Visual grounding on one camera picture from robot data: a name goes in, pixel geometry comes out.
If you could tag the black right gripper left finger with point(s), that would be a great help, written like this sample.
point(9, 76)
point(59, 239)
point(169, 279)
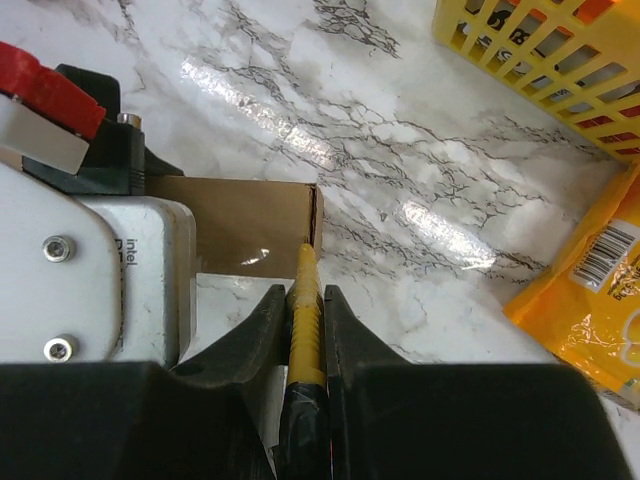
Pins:
point(138, 420)

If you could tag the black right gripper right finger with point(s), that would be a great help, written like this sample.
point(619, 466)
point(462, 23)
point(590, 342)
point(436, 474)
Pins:
point(392, 419)

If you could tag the yellow utility knife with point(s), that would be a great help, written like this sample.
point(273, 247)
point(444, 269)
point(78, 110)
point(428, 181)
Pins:
point(304, 443)

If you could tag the brown cardboard express box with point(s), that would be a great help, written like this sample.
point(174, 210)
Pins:
point(250, 228)

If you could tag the orange mango candy bag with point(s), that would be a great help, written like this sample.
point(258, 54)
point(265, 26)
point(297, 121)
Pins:
point(584, 308)

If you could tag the yellow plastic shopping basket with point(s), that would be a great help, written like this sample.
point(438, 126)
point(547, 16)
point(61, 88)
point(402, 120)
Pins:
point(550, 65)

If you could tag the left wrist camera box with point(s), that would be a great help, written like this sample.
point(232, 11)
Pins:
point(93, 267)

